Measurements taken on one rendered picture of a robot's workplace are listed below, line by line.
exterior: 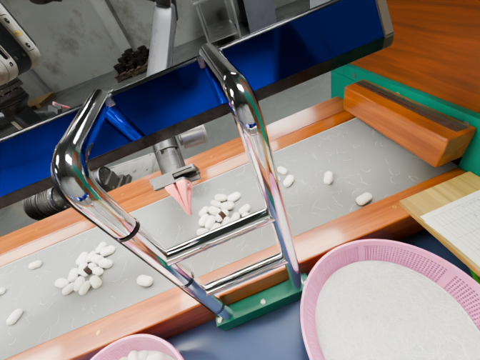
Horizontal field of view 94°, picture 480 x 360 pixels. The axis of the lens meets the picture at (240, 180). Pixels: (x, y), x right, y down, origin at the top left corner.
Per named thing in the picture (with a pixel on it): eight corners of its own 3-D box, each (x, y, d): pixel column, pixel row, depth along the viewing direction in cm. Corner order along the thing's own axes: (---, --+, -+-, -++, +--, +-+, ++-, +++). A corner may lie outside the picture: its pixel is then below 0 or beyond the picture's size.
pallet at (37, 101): (58, 93, 613) (55, 90, 606) (43, 106, 556) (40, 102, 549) (22, 107, 625) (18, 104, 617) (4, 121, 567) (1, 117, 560)
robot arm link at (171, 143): (150, 138, 55) (144, 128, 49) (177, 130, 56) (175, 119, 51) (158, 163, 54) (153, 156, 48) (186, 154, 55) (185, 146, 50)
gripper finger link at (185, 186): (196, 211, 46) (181, 170, 48) (164, 223, 46) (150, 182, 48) (203, 211, 53) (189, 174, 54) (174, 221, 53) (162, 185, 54)
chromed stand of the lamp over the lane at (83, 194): (208, 251, 59) (78, 93, 29) (277, 221, 60) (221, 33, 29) (223, 331, 45) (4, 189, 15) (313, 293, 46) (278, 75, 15)
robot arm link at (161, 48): (161, 16, 71) (153, -23, 61) (179, 18, 72) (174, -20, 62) (147, 137, 58) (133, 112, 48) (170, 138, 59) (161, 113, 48)
